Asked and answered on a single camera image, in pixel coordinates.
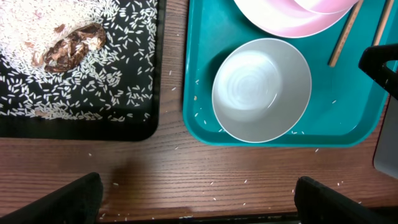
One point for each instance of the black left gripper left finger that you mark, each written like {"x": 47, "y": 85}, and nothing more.
{"x": 77, "y": 202}

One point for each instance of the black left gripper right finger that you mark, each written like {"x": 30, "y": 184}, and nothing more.
{"x": 317, "y": 203}

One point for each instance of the grey bowl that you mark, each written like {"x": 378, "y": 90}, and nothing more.
{"x": 261, "y": 90}

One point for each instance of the white large plate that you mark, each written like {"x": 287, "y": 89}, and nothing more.
{"x": 286, "y": 18}

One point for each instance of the wooden chopstick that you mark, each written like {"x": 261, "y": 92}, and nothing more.
{"x": 345, "y": 33}
{"x": 383, "y": 21}

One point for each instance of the pink small plate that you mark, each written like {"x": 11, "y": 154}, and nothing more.
{"x": 326, "y": 6}

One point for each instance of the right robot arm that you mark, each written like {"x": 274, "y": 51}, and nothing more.
{"x": 373, "y": 63}

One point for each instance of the grey dishwasher rack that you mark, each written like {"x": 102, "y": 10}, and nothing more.
{"x": 385, "y": 156}

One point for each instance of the black food waste tray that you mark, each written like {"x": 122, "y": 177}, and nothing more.
{"x": 77, "y": 68}

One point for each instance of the spilled white rice pile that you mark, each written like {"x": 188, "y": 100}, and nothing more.
{"x": 62, "y": 62}

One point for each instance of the brown food scrap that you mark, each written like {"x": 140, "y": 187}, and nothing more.
{"x": 68, "y": 52}

